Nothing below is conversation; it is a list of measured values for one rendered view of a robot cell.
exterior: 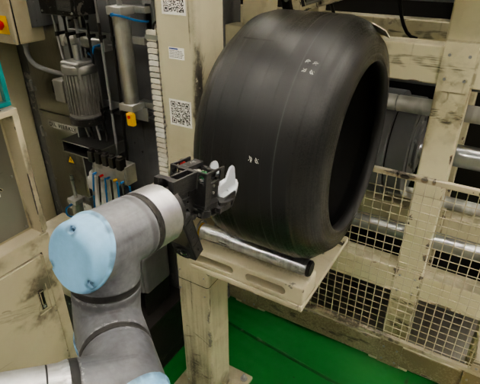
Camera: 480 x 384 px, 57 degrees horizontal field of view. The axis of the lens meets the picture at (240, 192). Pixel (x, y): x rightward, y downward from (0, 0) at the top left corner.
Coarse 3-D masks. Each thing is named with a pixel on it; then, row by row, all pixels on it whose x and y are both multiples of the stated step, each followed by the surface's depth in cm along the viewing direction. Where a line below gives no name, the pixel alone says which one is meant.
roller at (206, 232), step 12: (204, 228) 126; (216, 228) 125; (216, 240) 124; (228, 240) 122; (240, 240) 121; (240, 252) 122; (252, 252) 118; (264, 252) 117; (276, 252) 116; (276, 264) 116; (288, 264) 114; (300, 264) 112; (312, 264) 113
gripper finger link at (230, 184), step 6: (234, 168) 78; (228, 174) 76; (234, 174) 79; (228, 180) 77; (234, 180) 79; (222, 186) 76; (228, 186) 77; (234, 186) 79; (222, 192) 76; (228, 192) 77
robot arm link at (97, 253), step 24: (72, 216) 55; (96, 216) 53; (120, 216) 55; (144, 216) 57; (72, 240) 51; (96, 240) 51; (120, 240) 53; (144, 240) 57; (72, 264) 52; (96, 264) 51; (120, 264) 54; (72, 288) 53; (96, 288) 53; (120, 288) 55
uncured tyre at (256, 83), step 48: (240, 48) 93; (288, 48) 89; (336, 48) 87; (384, 48) 105; (240, 96) 89; (288, 96) 85; (336, 96) 85; (384, 96) 118; (240, 144) 89; (288, 144) 85; (336, 144) 89; (240, 192) 93; (288, 192) 88; (336, 192) 135; (288, 240) 97; (336, 240) 112
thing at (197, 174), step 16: (192, 160) 74; (160, 176) 65; (176, 176) 66; (192, 176) 67; (208, 176) 68; (176, 192) 65; (192, 192) 69; (208, 192) 69; (192, 208) 70; (208, 208) 71
